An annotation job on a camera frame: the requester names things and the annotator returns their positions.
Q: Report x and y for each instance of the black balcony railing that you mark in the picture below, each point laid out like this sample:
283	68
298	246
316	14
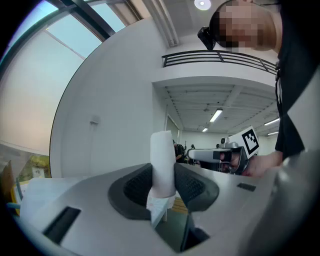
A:
215	57

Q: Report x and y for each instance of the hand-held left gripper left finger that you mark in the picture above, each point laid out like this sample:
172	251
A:
95	220

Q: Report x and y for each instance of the person's head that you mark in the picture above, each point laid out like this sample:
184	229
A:
245	22

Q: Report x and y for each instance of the person's right hand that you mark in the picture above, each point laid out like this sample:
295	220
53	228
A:
236	162

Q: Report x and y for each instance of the black head-mounted camera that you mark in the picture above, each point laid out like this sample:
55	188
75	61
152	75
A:
207	37

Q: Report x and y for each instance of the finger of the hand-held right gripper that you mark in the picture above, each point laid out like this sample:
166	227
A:
202	154

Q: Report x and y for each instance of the white paper roll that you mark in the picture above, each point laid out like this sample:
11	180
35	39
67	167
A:
162	162

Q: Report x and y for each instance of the black framed window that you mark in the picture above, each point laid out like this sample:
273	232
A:
87	15

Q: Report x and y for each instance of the round ceiling lamp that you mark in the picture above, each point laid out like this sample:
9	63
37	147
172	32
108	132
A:
202	3

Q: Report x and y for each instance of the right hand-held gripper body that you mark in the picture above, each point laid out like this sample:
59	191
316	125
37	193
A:
247	142

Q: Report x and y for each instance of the white ceiling pipes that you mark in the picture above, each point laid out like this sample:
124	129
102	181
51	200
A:
165	22

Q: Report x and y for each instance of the ceiling tube light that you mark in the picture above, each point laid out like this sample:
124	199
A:
271	121
272	133
205	129
216	115

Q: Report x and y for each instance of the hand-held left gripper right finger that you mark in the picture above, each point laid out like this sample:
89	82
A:
225	200

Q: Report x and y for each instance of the person's black shirt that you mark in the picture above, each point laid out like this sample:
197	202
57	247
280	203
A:
292	50

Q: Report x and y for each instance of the brown cardboard box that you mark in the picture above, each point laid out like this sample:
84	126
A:
6	180

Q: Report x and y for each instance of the person's right forearm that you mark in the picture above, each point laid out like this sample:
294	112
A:
268	163

